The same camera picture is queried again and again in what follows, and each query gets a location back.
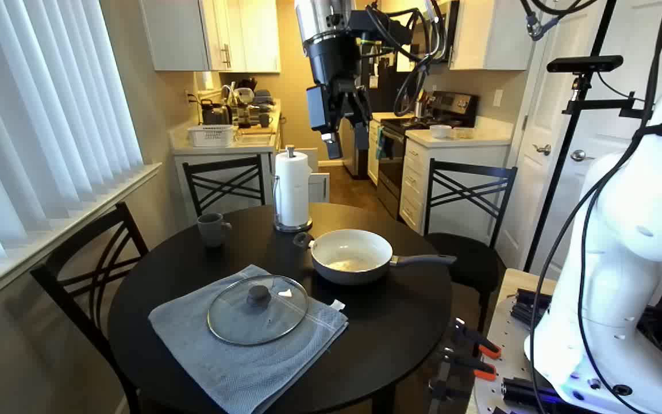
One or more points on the black camera stand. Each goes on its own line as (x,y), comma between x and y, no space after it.
(572,129)

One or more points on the black camera on stand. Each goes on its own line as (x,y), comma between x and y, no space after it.
(584,63)

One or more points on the glass lid with grey knob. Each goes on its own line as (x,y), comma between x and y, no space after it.
(259,311)

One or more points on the white bowl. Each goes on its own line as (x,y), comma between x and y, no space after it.
(441,132)

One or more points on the white panel door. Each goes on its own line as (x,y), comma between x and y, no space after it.
(526,199)
(615,30)

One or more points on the grey mug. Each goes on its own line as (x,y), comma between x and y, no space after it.
(210,229)

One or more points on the black coffee maker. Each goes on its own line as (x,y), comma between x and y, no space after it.
(216,109)

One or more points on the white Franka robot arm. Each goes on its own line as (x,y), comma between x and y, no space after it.
(630,230)

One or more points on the blue folded towel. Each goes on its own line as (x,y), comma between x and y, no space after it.
(247,369)

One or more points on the white upper kitchen cabinet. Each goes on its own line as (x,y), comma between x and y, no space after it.
(184,34)
(493,34)

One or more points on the round black table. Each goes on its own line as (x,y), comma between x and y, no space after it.
(391,322)

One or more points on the white paper towel roll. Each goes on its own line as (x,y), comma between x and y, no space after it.
(293,186)

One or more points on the black clamp with orange tips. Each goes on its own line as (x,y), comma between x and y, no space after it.
(479,341)
(472,369)

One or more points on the white counter cabinet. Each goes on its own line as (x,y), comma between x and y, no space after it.
(415,184)
(223,146)

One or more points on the black box on platform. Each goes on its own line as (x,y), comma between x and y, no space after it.
(532,307)

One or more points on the white vertical blinds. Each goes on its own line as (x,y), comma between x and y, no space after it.
(39,115)

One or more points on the robot base platform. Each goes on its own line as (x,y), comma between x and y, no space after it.
(499,322)

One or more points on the black cross-back chair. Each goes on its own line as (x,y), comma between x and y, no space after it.
(223,162)
(469,260)
(79,249)

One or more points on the black kitchen stove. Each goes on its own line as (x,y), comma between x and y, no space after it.
(453,109)

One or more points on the clear plastic container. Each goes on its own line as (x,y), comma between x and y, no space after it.
(210,133)

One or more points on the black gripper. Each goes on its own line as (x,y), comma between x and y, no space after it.
(335,60)

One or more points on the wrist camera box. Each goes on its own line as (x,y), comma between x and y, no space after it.
(318,106)

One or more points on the metal door knob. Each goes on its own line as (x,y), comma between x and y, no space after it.
(577,155)
(544,150)

